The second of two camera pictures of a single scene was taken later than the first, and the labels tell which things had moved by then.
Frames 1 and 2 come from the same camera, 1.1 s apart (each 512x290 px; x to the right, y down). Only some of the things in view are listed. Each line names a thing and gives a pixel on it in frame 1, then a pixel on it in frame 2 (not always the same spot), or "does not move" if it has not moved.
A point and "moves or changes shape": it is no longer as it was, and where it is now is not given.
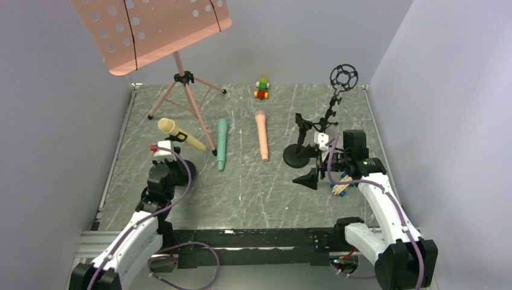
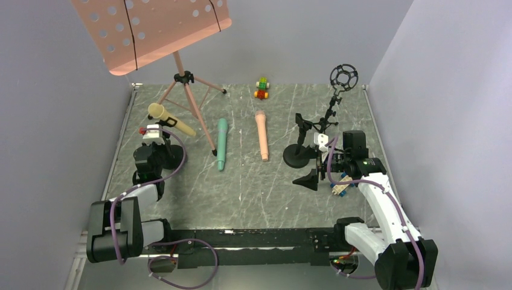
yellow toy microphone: (168, 126) moves or changes shape
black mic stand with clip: (297, 156) does not move
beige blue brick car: (340, 189) does not move
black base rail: (270, 247) does not move
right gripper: (320, 166) does not move
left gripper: (174, 150) -> (156, 144)
